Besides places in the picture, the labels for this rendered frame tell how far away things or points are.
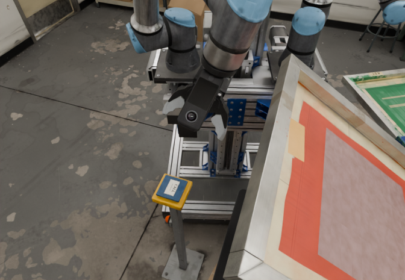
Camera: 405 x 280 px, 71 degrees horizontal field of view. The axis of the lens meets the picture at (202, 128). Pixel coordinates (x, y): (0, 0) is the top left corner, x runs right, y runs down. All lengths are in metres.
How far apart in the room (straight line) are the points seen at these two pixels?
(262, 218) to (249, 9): 0.32
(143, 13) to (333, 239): 0.85
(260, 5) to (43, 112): 2.97
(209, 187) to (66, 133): 1.52
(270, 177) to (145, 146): 2.14
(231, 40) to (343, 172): 0.45
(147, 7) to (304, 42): 0.60
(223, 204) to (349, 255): 1.39
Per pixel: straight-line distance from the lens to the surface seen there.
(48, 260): 2.32
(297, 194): 0.61
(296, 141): 0.68
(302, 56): 1.25
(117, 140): 2.71
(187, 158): 2.21
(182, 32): 1.15
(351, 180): 0.79
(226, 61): 0.49
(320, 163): 0.71
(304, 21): 1.19
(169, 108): 0.63
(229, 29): 0.46
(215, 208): 1.97
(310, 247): 0.60
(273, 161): 0.54
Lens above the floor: 1.98
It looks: 47 degrees down
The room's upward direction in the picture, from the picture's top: straight up
